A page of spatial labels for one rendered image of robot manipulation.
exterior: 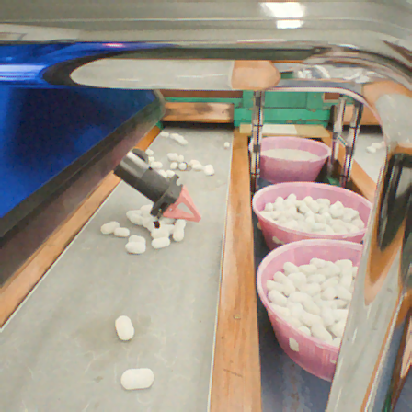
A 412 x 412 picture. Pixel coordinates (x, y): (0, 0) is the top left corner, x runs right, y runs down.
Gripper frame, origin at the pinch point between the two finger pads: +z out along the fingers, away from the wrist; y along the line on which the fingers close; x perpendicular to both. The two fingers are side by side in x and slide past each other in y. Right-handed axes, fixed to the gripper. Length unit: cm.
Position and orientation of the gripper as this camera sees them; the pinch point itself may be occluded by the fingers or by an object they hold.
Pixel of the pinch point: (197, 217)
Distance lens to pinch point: 76.0
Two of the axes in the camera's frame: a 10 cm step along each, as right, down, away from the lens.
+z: 7.8, 5.8, 2.3
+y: 0.8, -4.5, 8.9
